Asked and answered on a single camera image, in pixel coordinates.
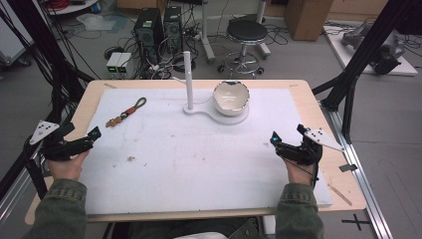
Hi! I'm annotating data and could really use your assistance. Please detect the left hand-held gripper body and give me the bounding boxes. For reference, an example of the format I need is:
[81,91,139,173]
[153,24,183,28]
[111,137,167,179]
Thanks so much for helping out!
[29,119,93,162]

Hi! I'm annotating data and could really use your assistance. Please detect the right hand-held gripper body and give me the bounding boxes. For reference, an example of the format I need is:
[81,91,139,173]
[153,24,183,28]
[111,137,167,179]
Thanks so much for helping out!
[275,127,344,166]

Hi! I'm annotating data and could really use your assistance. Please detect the person's left hand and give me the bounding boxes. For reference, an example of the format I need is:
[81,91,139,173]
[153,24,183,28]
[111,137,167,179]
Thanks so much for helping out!
[46,149,92,182]

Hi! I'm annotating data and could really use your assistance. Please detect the person's right hand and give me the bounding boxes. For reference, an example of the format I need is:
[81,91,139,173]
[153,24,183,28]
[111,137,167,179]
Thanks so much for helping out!
[283,157,320,187]

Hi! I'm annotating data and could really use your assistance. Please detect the grey tape piece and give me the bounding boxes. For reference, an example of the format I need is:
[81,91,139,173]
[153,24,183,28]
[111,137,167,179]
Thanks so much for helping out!
[338,162,359,173]

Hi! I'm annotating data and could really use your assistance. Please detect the thin wooden stick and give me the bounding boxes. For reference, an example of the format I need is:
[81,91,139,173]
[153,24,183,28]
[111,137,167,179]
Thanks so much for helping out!
[327,182,353,207]

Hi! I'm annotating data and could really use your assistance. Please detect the white ceramic bowl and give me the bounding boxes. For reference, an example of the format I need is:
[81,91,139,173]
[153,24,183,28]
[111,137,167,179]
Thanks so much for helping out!
[212,80,251,118]

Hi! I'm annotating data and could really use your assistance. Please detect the small white power box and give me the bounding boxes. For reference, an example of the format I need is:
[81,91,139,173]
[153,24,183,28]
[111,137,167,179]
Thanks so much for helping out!
[105,52,122,75]
[115,52,133,75]

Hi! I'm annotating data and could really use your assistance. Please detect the white foam mat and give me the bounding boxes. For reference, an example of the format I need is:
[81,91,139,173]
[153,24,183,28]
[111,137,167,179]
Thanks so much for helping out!
[79,87,333,216]

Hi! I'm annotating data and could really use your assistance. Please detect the white stand with pole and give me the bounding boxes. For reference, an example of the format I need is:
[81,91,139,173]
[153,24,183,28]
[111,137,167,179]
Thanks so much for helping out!
[171,50,251,126]

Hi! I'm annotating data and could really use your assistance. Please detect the white desk leg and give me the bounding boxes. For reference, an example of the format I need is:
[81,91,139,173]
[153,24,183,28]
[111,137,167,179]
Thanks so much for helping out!
[254,0,273,58]
[199,0,217,65]

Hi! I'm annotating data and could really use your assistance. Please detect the brown cardboard box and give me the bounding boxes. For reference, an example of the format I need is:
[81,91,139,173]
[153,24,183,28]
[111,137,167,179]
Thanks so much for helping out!
[284,0,334,42]

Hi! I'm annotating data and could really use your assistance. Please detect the black round stool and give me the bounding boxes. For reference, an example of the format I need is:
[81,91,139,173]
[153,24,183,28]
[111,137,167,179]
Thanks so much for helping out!
[216,19,269,78]

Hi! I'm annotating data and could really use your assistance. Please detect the grey machine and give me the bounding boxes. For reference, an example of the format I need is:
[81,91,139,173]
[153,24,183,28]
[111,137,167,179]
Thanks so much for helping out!
[340,22,406,76]

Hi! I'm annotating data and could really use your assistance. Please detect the clear plastic sheet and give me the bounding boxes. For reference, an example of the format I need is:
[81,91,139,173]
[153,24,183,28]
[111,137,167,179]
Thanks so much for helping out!
[75,12,129,34]

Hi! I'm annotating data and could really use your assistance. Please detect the black computer tower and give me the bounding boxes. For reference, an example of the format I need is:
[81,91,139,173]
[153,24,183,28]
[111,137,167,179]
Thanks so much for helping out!
[162,5,184,55]
[133,7,165,51]

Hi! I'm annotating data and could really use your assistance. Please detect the white floor platform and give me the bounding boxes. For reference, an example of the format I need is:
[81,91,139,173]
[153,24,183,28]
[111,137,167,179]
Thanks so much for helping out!
[322,24,419,78]

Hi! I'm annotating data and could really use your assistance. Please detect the round white table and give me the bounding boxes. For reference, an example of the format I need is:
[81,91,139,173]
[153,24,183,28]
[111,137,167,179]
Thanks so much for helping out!
[42,0,102,17]

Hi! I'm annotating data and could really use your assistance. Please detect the person's legs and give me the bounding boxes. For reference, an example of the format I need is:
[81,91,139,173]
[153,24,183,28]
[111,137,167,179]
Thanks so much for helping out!
[127,216,264,239]

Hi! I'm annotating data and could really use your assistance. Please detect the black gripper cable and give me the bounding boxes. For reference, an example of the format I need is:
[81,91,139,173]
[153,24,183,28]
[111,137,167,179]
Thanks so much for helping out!
[282,145,321,191]

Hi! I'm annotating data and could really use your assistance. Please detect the aluminium rail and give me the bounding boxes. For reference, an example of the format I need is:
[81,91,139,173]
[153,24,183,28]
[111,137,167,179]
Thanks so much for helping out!
[318,99,394,239]

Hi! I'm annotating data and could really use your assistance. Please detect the black metal frame stand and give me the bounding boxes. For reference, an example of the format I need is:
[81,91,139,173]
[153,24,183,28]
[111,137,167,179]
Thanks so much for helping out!
[312,0,422,144]
[0,0,96,200]

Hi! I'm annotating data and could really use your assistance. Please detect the tangle of floor cables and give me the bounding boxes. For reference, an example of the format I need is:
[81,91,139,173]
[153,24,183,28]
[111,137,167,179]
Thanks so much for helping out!
[103,19,207,81]

